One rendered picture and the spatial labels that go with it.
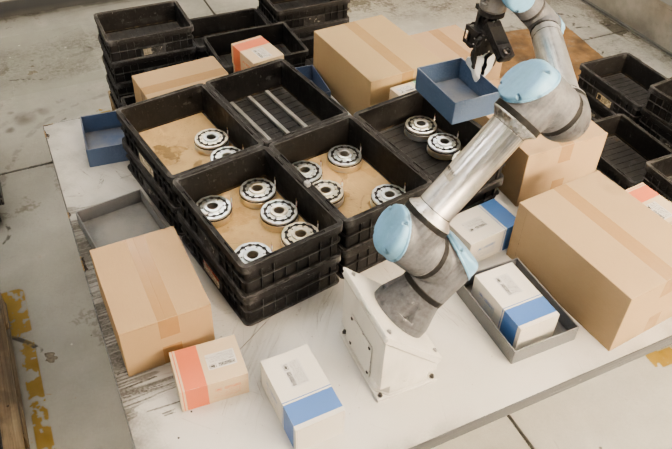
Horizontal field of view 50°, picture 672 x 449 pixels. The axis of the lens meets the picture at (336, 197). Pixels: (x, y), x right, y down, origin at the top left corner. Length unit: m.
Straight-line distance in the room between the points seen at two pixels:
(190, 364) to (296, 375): 0.25
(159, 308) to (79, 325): 1.19
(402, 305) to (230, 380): 0.43
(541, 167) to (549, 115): 0.73
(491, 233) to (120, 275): 1.01
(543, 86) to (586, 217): 0.61
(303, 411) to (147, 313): 0.43
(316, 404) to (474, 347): 0.47
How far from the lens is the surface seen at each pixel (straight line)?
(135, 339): 1.77
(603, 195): 2.14
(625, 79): 3.82
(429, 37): 2.85
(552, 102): 1.56
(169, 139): 2.33
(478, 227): 2.10
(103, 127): 2.63
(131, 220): 2.25
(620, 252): 1.98
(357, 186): 2.12
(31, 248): 3.30
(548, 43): 1.86
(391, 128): 2.37
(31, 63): 4.58
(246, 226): 1.99
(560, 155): 2.31
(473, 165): 1.56
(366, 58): 2.59
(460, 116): 1.99
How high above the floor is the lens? 2.18
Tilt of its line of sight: 41 degrees down
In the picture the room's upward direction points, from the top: 2 degrees clockwise
